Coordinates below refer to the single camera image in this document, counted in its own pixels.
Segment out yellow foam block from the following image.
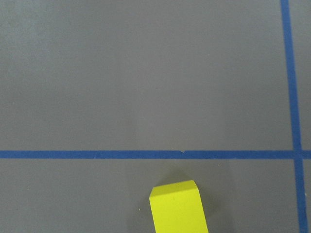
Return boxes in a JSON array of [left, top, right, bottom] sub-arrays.
[[149, 180, 208, 233]]

